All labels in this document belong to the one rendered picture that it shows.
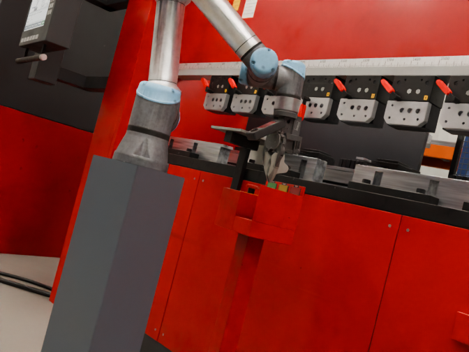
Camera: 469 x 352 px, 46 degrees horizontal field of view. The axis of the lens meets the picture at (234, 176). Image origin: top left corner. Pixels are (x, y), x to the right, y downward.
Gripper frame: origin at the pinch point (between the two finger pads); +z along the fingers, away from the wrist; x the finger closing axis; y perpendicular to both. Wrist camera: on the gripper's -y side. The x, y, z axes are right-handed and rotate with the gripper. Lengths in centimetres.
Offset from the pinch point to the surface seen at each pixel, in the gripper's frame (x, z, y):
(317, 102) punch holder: 27, -31, 35
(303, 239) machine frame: 6.9, 18.2, 23.7
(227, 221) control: 7.6, 15.1, -6.5
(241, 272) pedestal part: 2.1, 29.1, -2.2
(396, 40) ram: 0, -53, 42
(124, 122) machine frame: 128, -14, 0
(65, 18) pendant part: 136, -56, -34
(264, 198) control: -4.9, 5.9, -3.6
